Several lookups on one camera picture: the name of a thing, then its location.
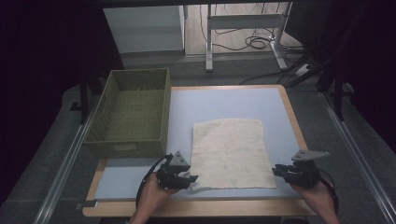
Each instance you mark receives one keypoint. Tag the aluminium rail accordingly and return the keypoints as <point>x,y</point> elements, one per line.
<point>358,155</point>
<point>62,174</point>

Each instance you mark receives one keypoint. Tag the green woven basket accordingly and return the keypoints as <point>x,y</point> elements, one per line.
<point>137,79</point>

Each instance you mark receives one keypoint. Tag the cream cloth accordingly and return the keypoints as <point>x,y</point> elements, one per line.
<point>230,152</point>

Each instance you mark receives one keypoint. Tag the person's right hand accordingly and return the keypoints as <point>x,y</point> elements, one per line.
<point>320,199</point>

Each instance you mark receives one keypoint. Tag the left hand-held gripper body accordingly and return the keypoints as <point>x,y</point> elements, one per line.
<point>171,174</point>

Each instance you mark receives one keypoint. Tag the black tape piece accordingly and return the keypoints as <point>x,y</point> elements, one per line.
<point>87,204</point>

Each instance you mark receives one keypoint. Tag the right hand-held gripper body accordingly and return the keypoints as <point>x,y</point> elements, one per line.
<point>306,174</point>

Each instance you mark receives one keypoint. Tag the grey metal desk frame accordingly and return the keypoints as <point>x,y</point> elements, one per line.
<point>243,21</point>

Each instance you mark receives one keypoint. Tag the black stand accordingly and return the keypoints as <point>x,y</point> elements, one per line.
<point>337,93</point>
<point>83,99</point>

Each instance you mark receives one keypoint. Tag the white power strip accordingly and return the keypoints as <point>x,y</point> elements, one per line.
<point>302,70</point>

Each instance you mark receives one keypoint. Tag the white cabinet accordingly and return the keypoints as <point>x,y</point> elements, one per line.
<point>146,28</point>

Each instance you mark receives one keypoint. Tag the person's left hand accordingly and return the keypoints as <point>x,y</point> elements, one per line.
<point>151,196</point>

